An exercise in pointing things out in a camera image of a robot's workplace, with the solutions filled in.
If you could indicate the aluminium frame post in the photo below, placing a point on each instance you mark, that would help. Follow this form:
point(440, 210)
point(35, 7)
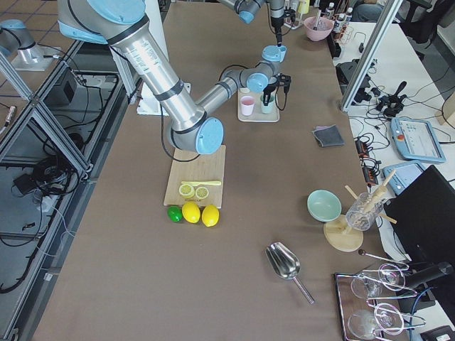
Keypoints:
point(375, 39)

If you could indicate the pink cup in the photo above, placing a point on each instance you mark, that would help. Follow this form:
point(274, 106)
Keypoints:
point(247, 104)

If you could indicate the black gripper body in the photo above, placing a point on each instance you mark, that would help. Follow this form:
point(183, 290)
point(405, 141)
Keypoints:
point(269, 89)
point(276, 18)

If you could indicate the yellow lemon lower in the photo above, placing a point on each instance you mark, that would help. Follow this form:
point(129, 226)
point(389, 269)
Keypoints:
point(210, 216)

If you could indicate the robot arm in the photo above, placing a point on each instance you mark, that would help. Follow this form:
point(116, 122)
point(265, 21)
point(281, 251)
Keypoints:
point(125, 25)
point(247, 10)

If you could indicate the white wire rack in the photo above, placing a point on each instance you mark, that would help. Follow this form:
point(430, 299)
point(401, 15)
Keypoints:
point(298, 7)

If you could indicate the clear textured glass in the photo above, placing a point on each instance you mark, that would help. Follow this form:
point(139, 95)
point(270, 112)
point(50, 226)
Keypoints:
point(364, 211)

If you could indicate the green cup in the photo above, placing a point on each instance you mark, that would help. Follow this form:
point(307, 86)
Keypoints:
point(267, 107)

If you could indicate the teach pendant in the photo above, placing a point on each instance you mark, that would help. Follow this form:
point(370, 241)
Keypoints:
point(416, 140)
point(405, 174)

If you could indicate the teach pendant lower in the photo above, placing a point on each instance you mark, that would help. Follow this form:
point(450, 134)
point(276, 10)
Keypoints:
point(405, 174)

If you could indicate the beige rabbit tray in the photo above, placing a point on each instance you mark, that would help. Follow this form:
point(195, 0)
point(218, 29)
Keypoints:
point(269, 115)

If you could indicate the wine glass upper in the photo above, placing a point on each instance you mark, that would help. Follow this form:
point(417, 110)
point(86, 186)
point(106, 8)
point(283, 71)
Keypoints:
point(382, 282)

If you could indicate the lemon half slice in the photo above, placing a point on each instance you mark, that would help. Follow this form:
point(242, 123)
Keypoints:
point(186, 191)
point(201, 193)

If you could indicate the wooden cup tree stand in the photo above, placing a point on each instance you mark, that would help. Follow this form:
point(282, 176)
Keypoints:
point(346, 232)

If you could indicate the mirror tray with rack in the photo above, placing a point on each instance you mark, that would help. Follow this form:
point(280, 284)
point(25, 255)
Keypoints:
point(348, 303)

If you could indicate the wine glass lower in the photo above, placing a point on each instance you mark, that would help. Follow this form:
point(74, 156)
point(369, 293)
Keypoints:
point(384, 320)

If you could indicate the lemon half slice upper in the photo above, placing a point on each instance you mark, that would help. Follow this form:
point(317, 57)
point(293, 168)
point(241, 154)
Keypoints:
point(186, 191)

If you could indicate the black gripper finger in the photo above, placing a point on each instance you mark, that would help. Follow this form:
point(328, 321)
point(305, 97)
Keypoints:
point(266, 97)
point(278, 36)

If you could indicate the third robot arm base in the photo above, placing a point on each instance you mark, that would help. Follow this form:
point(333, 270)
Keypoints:
point(16, 38)

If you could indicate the blue cup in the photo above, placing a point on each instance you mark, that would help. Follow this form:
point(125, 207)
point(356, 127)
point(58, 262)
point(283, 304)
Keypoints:
point(281, 52)

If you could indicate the lemon half slice lower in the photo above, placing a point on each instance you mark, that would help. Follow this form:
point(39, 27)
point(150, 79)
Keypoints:
point(201, 193)

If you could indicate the yellow plastic knife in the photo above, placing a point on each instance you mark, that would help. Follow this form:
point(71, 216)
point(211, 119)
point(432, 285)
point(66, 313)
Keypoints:
point(198, 183)

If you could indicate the metal scoop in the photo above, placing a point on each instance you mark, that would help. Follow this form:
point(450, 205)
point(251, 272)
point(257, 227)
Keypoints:
point(287, 266)

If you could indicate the wooden cutting board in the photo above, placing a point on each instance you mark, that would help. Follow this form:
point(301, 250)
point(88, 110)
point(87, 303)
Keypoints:
point(205, 168)

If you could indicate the yellow lemon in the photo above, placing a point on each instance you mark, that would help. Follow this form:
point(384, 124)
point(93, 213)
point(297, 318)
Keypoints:
point(191, 212)
point(210, 216)

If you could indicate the grey cloth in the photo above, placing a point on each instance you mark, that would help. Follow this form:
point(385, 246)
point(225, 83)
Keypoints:
point(327, 136)

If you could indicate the yellow lemon upper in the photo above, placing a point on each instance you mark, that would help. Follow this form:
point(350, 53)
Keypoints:
point(191, 212)

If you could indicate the teach pendant upper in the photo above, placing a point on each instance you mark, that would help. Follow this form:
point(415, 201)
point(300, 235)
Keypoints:
point(416, 140)

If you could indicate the green lime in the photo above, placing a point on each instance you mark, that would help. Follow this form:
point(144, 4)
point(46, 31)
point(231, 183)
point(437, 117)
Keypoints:
point(175, 213)

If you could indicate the black monitor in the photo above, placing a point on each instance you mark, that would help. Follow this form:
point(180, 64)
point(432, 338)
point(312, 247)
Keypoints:
point(425, 218)

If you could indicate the light green bowl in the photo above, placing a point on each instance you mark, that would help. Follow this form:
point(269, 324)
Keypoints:
point(323, 205)

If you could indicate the pink mixing bowl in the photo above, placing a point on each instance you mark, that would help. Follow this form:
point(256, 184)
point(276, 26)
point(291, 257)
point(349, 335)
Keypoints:
point(323, 29)

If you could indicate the wine glass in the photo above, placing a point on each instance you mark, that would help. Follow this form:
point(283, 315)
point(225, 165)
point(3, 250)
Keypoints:
point(382, 282)
point(384, 320)

